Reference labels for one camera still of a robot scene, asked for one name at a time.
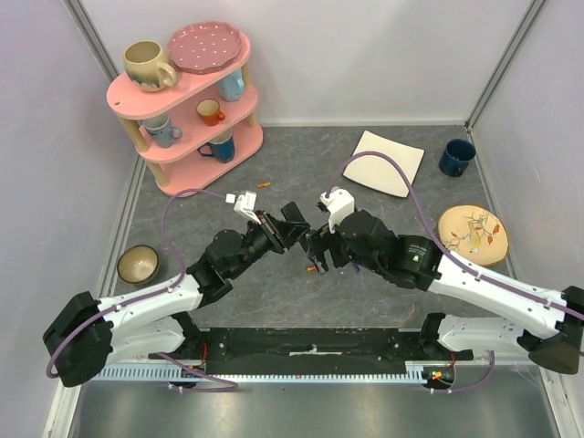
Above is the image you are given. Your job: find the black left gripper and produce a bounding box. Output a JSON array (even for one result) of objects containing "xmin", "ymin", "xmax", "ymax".
[{"xmin": 229, "ymin": 210, "xmax": 310, "ymax": 278}]

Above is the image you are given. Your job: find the round wooden bird plate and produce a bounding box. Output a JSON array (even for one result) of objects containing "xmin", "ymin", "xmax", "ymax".
[{"xmin": 436, "ymin": 204, "xmax": 509, "ymax": 266}]

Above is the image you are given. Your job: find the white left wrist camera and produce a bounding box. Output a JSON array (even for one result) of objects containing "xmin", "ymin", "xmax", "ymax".
[{"xmin": 225, "ymin": 191, "xmax": 260, "ymax": 224}]

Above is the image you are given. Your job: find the pink three-tier shelf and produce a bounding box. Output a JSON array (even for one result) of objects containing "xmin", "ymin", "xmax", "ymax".
[{"xmin": 107, "ymin": 36, "xmax": 264, "ymax": 196}]

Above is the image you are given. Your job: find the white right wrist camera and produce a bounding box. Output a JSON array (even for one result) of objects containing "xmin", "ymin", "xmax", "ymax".
[{"xmin": 319, "ymin": 186, "xmax": 355, "ymax": 234}]

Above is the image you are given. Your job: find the navy blue mug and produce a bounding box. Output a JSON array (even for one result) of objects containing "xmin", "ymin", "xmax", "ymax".
[{"xmin": 439, "ymin": 139, "xmax": 476, "ymax": 177}]

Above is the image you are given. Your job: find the white square plate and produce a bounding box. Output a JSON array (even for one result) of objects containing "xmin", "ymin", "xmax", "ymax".
[{"xmin": 343, "ymin": 130, "xmax": 424, "ymax": 198}]

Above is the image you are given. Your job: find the brown ceramic bowl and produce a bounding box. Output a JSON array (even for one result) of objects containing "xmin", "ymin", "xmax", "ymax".
[{"xmin": 117, "ymin": 245, "xmax": 160, "ymax": 285}]

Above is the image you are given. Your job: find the light blue mug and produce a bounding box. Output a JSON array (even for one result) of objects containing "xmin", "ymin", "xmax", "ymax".
[{"xmin": 216, "ymin": 68, "xmax": 245, "ymax": 101}]

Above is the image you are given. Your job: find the slotted cable duct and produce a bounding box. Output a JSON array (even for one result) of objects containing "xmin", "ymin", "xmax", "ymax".
[{"xmin": 92, "ymin": 361, "xmax": 444, "ymax": 386}]

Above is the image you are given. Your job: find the orange mug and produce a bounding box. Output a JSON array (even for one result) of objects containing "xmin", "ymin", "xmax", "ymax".
[{"xmin": 196, "ymin": 99, "xmax": 225, "ymax": 127}]

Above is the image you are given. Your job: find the pink dotted plate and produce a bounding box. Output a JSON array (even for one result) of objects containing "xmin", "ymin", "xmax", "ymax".
[{"xmin": 166, "ymin": 21, "xmax": 243, "ymax": 75}]

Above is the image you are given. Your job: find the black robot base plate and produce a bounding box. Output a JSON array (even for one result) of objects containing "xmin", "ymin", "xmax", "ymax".
[{"xmin": 172, "ymin": 328, "xmax": 474, "ymax": 374}]

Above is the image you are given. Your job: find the black remote control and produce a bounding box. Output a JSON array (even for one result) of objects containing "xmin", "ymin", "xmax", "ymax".
[{"xmin": 280, "ymin": 202, "xmax": 310, "ymax": 233}]

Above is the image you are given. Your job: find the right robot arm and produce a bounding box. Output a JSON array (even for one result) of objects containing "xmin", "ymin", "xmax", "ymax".
[{"xmin": 301, "ymin": 210, "xmax": 583, "ymax": 375}]

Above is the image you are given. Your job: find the dark teal mug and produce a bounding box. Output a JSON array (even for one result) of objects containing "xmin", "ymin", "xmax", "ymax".
[{"xmin": 197, "ymin": 130, "xmax": 235, "ymax": 163}]

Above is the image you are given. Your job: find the grey blue mug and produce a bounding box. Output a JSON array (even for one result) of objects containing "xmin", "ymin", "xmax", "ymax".
[{"xmin": 142, "ymin": 113, "xmax": 183, "ymax": 149}]

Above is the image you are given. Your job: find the beige ceramic mug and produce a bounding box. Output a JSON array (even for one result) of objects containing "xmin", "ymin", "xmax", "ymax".
[{"xmin": 123, "ymin": 40, "xmax": 179, "ymax": 92}]

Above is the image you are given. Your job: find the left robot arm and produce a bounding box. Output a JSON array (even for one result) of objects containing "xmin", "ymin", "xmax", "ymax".
[{"xmin": 42, "ymin": 211, "xmax": 310, "ymax": 388}]

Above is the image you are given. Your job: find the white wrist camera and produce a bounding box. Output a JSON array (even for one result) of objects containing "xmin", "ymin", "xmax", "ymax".
[
  {"xmin": 225, "ymin": 191, "xmax": 260, "ymax": 224},
  {"xmin": 319, "ymin": 186, "xmax": 355, "ymax": 234}
]

